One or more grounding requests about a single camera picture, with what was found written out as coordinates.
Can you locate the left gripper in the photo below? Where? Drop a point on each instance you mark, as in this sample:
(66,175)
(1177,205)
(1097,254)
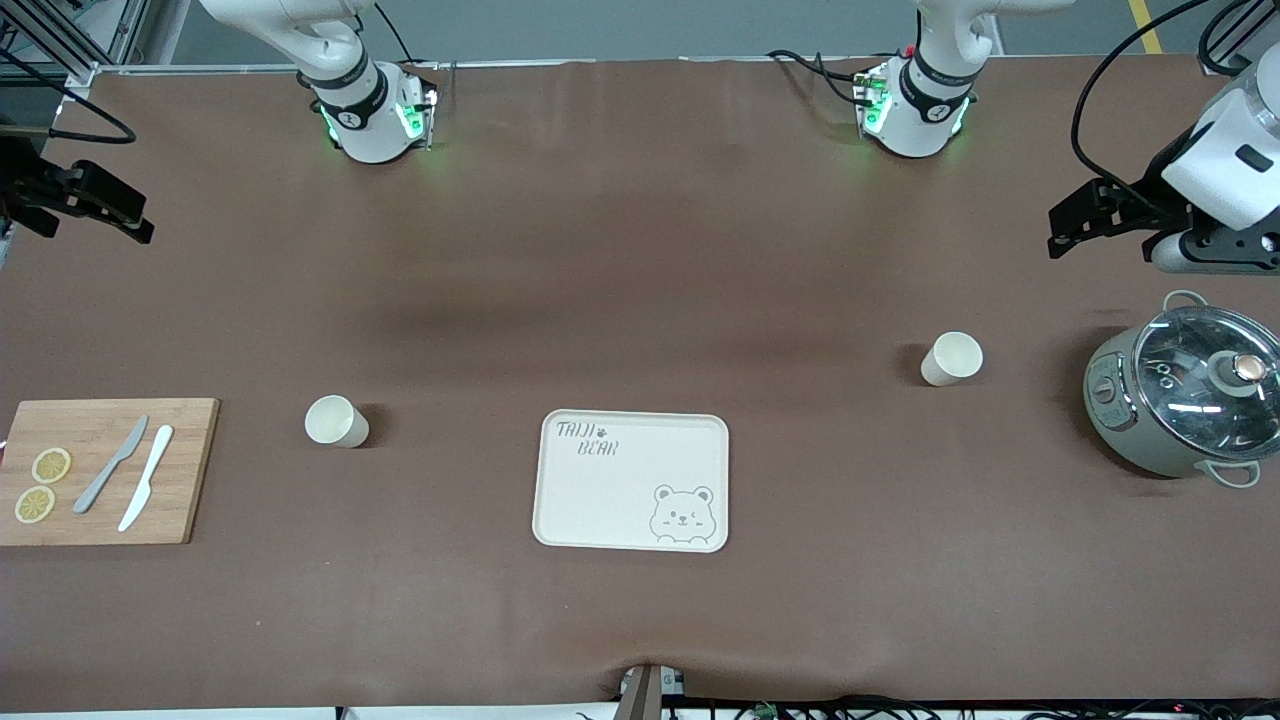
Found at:
(1147,203)

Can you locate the white plastic cup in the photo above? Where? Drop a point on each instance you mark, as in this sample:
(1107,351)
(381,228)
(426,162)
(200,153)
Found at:
(335,421)
(951,358)

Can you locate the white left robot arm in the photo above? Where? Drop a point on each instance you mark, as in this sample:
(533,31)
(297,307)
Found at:
(925,90)

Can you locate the cream bear print tray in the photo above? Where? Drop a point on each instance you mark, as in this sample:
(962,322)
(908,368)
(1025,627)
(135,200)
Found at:
(620,490)

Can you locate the glass pot lid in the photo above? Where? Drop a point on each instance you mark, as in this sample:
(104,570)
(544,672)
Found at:
(1200,375)

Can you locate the grey-green electric cooking pot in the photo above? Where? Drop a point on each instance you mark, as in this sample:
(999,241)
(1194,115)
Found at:
(1115,420)

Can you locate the yellow lemon slice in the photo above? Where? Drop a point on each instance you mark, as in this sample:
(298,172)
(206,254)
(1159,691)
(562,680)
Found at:
(35,504)
(51,465)

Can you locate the grey plastic knife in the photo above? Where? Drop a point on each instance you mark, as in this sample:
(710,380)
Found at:
(110,465)

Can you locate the white plastic knife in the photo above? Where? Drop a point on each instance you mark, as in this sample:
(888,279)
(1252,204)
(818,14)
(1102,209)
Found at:
(147,477)

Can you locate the bamboo cutting board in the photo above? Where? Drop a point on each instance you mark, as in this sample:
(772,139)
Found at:
(190,470)

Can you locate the aluminium frame profile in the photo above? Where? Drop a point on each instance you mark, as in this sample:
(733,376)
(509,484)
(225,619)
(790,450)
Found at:
(60,35)

